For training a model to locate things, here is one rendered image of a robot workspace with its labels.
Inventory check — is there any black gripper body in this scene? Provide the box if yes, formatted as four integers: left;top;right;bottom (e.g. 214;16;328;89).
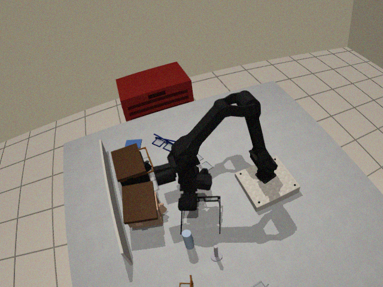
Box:
178;166;199;211

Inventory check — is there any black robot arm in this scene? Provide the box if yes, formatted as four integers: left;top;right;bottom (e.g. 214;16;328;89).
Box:
153;90;277;191

